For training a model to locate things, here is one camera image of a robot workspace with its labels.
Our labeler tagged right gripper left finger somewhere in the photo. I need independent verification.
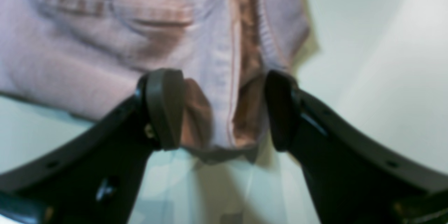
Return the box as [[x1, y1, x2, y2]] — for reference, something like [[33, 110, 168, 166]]
[[0, 68, 185, 224]]

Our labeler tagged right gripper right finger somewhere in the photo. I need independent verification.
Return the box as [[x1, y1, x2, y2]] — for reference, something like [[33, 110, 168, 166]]
[[265, 70, 448, 224]]

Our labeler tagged mauve t-shirt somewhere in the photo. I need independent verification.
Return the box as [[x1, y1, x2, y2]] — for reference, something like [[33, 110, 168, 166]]
[[1, 0, 309, 152]]

